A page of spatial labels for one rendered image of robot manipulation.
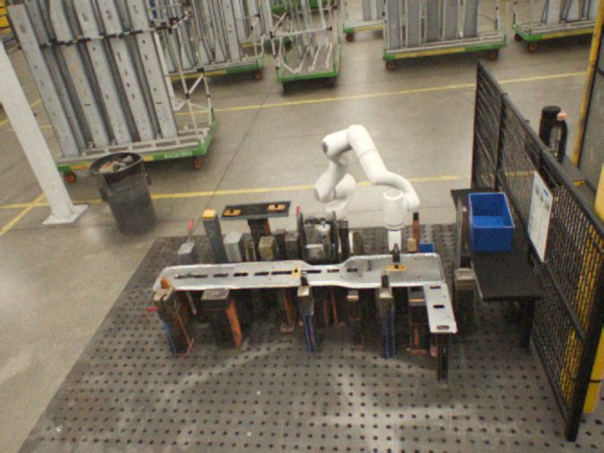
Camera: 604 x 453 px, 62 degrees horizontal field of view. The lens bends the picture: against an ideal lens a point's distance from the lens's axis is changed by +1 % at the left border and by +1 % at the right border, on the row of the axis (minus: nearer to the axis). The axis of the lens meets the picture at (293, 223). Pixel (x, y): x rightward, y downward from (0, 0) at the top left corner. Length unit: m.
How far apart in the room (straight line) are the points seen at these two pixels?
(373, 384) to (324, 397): 0.21
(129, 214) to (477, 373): 3.61
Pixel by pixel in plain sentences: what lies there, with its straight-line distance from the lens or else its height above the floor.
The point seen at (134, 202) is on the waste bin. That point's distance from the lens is 4.94.
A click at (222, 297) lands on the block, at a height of 1.03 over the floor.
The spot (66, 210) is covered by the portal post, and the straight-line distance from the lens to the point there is 5.91.
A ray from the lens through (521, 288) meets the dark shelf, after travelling 2.21.
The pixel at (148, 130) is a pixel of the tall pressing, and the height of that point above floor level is 0.44.
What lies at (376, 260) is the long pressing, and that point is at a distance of 2.38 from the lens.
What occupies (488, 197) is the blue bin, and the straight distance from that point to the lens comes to 2.59.
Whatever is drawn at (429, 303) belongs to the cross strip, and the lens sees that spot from 2.14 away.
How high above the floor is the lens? 2.42
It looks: 31 degrees down
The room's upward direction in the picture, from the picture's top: 10 degrees counter-clockwise
